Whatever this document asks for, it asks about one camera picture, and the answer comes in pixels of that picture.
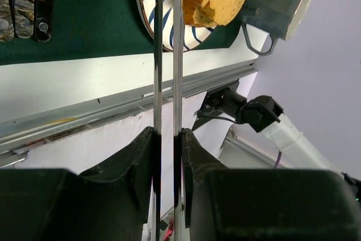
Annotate white blue striped plate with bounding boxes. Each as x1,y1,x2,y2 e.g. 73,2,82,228
136,0,215,52

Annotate aluminium table edge rail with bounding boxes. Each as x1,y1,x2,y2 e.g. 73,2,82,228
1,61,256,168

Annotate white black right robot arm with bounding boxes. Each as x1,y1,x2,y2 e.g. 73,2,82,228
218,90,358,185

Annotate dark green placemat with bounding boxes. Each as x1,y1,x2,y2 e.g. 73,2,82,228
0,0,243,66

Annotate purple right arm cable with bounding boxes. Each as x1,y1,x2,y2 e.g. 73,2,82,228
273,150,283,169

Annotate knife with patterned handle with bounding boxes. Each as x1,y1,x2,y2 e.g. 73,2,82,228
0,0,15,42

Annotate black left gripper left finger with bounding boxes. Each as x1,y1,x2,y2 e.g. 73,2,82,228
1,127,153,240

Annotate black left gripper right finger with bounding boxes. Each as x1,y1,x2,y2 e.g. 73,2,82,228
182,129,360,240

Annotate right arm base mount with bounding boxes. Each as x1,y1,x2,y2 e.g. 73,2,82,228
191,81,240,132

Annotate silver metal tongs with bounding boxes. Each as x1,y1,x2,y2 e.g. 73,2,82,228
152,0,186,241

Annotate white blue ceramic mug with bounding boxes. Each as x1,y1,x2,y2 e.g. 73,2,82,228
237,0,311,56

